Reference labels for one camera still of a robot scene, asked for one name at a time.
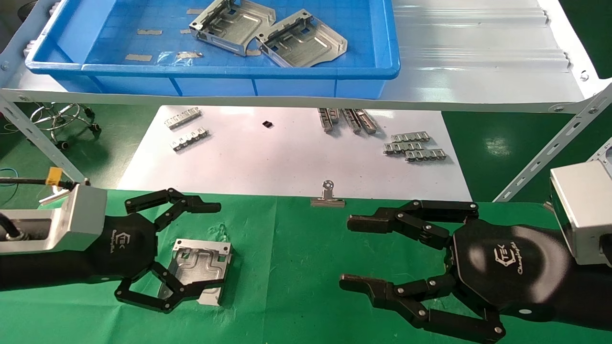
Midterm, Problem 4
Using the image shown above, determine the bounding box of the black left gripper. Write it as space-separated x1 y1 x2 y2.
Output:
97 188 225 314

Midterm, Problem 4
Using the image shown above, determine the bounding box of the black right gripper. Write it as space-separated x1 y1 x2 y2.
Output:
339 199 572 343

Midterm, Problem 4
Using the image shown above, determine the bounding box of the silver sheet metal bracket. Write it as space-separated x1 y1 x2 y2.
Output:
189 0 277 57
256 9 348 67
158 238 233 307

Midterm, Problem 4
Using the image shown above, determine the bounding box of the green table cloth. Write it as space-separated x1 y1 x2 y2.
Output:
0 186 612 344

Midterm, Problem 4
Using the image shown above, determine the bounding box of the silver binder clip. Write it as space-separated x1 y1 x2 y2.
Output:
310 180 346 208
39 187 72 205

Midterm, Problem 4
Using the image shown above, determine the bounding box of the blue plastic bin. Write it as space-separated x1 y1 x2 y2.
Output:
25 0 401 99

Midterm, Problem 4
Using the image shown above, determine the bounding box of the chrome stool base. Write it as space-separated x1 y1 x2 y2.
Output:
30 103 101 150

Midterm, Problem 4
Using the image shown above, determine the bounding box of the crumpled clear plastic film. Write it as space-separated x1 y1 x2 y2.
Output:
158 50 204 65

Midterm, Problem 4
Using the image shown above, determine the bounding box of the white metal shelf rack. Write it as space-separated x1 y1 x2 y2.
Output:
0 0 612 202

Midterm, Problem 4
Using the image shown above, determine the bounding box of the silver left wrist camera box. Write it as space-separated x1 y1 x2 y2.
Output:
0 184 108 254

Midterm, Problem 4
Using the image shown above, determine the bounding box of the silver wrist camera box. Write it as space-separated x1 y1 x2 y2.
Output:
549 160 612 267
0 184 108 254

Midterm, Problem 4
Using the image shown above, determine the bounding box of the black cable yellow connector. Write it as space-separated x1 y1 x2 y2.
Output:
0 167 81 190

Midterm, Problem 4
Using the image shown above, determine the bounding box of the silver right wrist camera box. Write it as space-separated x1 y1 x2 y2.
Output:
549 160 612 267

